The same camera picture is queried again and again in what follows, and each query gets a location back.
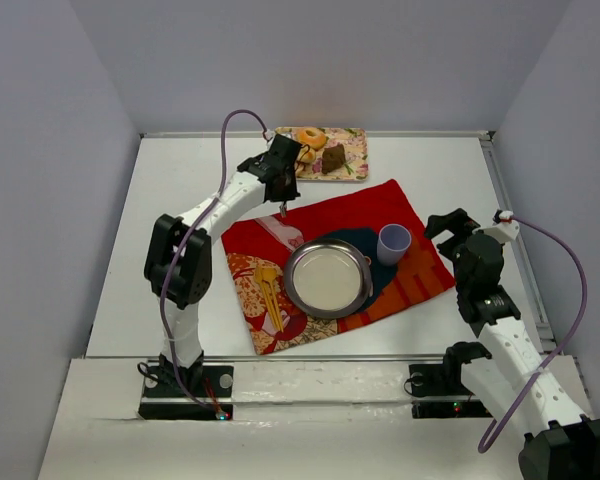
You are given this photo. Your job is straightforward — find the metal tongs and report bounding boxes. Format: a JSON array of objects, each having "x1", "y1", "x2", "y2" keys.
[{"x1": 279, "y1": 144, "x2": 316, "y2": 218}]

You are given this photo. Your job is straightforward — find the jam pastry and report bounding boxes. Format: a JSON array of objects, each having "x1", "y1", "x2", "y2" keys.
[{"x1": 295, "y1": 146, "x2": 322, "y2": 176}]

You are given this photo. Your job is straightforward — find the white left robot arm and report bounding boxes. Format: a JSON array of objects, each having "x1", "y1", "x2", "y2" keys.
[{"x1": 144, "y1": 134, "x2": 307, "y2": 396}]

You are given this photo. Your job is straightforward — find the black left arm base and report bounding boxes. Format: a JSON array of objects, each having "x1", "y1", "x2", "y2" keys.
[{"x1": 137, "y1": 362, "x2": 234, "y2": 421}]

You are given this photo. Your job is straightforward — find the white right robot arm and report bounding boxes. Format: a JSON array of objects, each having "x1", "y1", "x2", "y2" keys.
[{"x1": 424, "y1": 208, "x2": 600, "y2": 479}]

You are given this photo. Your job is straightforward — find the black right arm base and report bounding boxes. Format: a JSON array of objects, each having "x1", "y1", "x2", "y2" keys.
[{"x1": 403, "y1": 363, "x2": 491, "y2": 420}]

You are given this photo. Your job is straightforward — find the brown chocolate croissant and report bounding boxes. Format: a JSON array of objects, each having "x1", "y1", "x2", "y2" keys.
[{"x1": 321, "y1": 144, "x2": 347, "y2": 175}]

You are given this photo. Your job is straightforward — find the lavender plastic cup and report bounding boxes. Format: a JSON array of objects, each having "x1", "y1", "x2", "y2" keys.
[{"x1": 376, "y1": 224, "x2": 412, "y2": 266}]

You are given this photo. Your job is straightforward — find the floral rectangular tray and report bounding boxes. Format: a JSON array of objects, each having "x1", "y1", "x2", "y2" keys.
[{"x1": 275, "y1": 127, "x2": 369, "y2": 182}]

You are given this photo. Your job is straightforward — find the red patterned cloth mat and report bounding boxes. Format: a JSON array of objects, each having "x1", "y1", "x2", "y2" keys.
[{"x1": 221, "y1": 180, "x2": 455, "y2": 355}]

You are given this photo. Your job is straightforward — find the silver metal plate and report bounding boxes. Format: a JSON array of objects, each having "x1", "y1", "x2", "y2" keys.
[{"x1": 283, "y1": 238, "x2": 373, "y2": 320}]

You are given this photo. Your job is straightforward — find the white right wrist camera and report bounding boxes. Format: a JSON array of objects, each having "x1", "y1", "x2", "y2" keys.
[{"x1": 473, "y1": 221, "x2": 520, "y2": 245}]

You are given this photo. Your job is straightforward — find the glazed ring donut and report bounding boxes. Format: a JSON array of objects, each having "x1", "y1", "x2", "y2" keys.
[{"x1": 296, "y1": 127, "x2": 327, "y2": 150}]

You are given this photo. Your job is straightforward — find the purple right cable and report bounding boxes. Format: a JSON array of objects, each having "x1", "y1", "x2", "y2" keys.
[{"x1": 478, "y1": 211, "x2": 588, "y2": 454}]

